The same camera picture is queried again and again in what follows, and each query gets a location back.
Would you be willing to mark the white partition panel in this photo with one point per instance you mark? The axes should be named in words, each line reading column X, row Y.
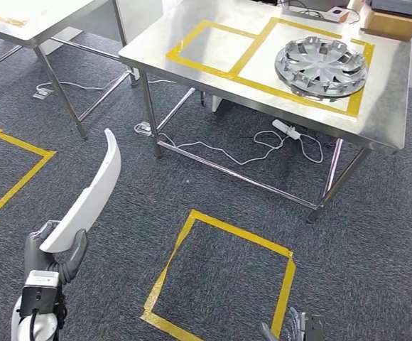
column 142, row 19

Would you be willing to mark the white curved plastic part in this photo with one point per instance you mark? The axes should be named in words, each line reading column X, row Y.
column 92, row 197

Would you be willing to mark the small white box device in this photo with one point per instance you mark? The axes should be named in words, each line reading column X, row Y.
column 337, row 15

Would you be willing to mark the wooden box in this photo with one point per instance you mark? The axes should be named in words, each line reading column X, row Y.
column 391, row 26

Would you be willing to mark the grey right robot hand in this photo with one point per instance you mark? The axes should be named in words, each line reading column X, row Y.
column 291, row 329

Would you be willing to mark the yellow workbench tape frame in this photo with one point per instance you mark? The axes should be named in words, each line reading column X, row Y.
column 232, row 75

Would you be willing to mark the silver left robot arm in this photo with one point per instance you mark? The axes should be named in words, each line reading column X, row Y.
column 21, row 329

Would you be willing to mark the silver wheel hubcap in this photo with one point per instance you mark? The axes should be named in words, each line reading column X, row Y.
column 319, row 66

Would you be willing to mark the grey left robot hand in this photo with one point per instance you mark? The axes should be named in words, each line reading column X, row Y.
column 35, row 256

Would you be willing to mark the black laptop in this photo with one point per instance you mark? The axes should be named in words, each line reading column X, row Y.
column 397, row 8

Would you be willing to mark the steel table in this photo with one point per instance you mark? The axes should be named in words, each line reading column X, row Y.
column 32, row 19

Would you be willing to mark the grey floor socket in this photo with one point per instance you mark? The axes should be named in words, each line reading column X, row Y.
column 42, row 94
column 143, row 128

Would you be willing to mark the yellow table tape strip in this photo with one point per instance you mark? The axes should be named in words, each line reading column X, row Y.
column 3, row 20

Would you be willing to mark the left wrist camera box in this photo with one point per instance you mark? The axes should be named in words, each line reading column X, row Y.
column 38, row 296

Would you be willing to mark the white power strip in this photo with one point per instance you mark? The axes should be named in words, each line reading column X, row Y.
column 284, row 128

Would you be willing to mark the steel workbench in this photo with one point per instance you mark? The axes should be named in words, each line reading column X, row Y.
column 149, row 52

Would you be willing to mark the yellow floor tape square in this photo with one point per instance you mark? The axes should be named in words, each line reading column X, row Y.
column 241, row 234
column 48, row 153

